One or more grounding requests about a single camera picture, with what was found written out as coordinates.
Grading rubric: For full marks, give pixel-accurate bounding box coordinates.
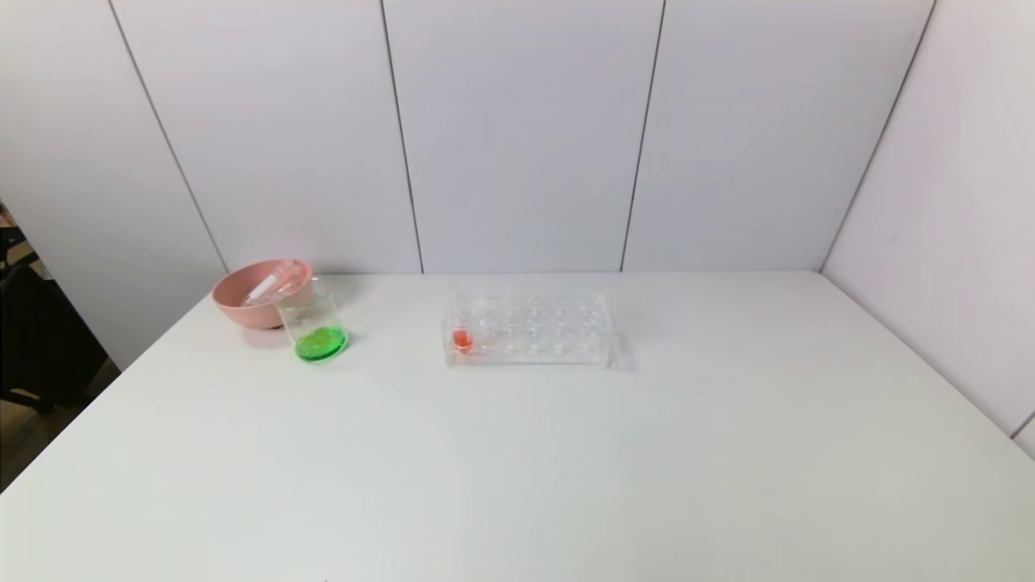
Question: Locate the clear plastic test tube rack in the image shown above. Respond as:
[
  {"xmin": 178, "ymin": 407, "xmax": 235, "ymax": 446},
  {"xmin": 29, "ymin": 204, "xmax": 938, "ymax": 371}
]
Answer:
[{"xmin": 442, "ymin": 289, "xmax": 624, "ymax": 371}]

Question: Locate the clear glass beaker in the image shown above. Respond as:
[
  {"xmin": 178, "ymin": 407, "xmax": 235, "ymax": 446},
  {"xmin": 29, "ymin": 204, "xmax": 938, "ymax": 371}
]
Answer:
[{"xmin": 275, "ymin": 276, "xmax": 349, "ymax": 363}]

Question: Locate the pink plastic bowl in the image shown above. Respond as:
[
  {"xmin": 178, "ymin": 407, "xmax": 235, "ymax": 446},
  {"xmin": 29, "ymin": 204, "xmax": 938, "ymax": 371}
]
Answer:
[{"xmin": 211, "ymin": 259, "xmax": 315, "ymax": 331}]

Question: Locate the test tube with red pigment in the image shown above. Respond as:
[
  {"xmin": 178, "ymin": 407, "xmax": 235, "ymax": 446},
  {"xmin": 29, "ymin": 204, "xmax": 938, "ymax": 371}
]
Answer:
[{"xmin": 447, "ymin": 291, "xmax": 477, "ymax": 355}]

